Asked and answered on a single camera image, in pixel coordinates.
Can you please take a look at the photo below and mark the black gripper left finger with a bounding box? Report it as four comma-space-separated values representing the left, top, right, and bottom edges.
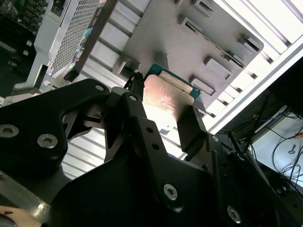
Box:
0, 72, 187, 215

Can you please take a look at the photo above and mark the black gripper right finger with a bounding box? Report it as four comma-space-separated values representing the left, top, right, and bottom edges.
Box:
176, 105, 294, 227

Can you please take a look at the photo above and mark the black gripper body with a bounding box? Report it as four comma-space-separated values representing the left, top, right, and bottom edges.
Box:
49, 146, 227, 227

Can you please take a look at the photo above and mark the CPU with silver top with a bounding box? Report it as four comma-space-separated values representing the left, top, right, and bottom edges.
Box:
142, 61, 204, 122

